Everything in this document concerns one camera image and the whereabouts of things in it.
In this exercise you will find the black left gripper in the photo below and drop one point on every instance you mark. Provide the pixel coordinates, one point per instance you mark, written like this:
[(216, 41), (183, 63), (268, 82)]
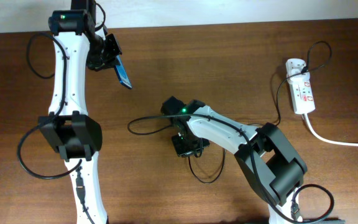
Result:
[(112, 61)]

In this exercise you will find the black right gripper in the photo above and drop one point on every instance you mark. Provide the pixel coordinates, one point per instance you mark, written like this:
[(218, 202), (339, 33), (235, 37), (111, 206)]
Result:
[(186, 146)]

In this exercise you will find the blue Galaxy smartphone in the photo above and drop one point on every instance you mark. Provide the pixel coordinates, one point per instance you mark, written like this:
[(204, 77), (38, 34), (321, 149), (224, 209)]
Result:
[(121, 73)]

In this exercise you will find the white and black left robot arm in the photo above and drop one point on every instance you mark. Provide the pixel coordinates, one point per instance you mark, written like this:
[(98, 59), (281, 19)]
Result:
[(80, 44)]

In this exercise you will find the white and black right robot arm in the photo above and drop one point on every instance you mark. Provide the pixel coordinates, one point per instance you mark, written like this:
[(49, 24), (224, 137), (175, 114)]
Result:
[(271, 165)]

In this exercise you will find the white charger plug adapter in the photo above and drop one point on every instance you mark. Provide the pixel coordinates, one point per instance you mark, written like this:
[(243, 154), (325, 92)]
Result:
[(294, 66)]

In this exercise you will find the white power strip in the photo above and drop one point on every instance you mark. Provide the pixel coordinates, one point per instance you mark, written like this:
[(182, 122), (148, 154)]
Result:
[(301, 94)]

